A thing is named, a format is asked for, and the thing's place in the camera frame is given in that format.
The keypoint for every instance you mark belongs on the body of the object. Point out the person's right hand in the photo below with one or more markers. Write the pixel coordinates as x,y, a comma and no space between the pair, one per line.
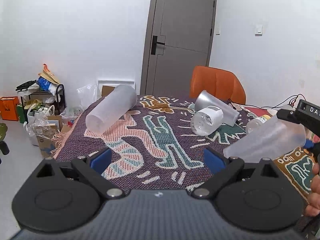
313,207

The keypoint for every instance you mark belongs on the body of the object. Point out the orange leather chair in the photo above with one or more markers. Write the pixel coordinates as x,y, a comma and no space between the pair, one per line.
220,83

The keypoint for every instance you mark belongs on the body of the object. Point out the orange shopping bag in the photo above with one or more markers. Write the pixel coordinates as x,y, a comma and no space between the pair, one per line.
8,108

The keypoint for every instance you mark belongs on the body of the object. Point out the frosted cup lying left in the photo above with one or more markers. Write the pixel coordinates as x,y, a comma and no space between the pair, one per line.
111,108

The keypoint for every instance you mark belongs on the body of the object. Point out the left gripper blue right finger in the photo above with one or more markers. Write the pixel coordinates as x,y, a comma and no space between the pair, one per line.
214,160

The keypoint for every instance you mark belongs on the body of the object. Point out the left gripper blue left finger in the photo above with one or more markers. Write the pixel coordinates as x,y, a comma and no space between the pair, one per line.
101,160

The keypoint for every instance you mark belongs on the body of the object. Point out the frosted tall plastic cup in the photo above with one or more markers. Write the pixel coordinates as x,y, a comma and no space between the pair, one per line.
205,100

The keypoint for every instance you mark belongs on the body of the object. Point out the black door handle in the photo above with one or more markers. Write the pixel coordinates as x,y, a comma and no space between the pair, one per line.
154,44

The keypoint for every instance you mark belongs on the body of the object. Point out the patterned woven table cloth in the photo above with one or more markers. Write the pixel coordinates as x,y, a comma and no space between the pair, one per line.
153,146

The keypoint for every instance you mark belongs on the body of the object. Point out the frosted plastic cup with sticker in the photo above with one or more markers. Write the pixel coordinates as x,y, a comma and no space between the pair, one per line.
271,140

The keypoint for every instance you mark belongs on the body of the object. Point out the white picture frame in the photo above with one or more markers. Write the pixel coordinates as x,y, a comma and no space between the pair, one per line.
107,86

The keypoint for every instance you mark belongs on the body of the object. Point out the grey door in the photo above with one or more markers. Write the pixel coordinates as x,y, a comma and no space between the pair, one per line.
186,27

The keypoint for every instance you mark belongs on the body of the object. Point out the white labelled clear bottle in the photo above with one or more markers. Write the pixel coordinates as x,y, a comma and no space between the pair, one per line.
206,121

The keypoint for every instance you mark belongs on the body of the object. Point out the cardboard box on floor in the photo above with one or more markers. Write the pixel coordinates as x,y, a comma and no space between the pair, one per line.
49,141

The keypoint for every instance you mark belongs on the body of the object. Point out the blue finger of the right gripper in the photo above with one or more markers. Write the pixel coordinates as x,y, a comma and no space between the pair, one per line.
309,144

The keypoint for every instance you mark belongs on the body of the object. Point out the black cluttered shelf rack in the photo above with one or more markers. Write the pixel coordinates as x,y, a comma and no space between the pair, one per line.
30,92

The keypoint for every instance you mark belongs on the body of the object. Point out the lemon label water bottle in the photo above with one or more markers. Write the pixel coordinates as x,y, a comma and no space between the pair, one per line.
256,122

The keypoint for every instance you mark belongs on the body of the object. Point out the white light switch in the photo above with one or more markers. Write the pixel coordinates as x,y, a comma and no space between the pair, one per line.
258,30

